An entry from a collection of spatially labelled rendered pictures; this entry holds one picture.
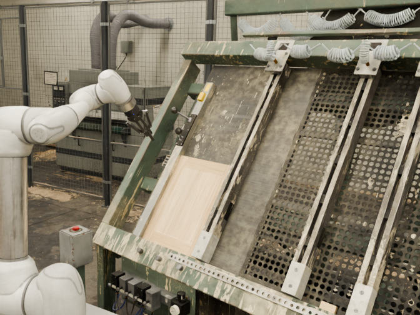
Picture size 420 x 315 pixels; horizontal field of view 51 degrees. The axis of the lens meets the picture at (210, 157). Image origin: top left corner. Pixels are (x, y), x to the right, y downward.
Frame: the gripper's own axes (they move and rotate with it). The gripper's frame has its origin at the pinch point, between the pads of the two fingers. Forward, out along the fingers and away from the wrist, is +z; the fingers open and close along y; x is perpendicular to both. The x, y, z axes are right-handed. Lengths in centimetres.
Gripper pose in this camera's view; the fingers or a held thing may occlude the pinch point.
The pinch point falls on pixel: (149, 134)
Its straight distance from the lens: 230.6
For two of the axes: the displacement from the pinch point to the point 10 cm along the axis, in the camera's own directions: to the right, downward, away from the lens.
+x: 3.5, 5.6, -7.5
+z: 4.0, 6.3, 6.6
